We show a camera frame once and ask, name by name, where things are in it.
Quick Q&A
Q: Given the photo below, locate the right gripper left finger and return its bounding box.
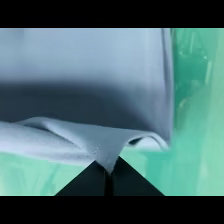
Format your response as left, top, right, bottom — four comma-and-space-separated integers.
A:
54, 160, 110, 197

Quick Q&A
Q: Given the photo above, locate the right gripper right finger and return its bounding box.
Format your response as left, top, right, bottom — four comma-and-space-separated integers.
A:
107, 155, 165, 197

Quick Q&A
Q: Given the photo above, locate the light blue garment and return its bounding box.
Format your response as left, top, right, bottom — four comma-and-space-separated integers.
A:
0, 27, 176, 176

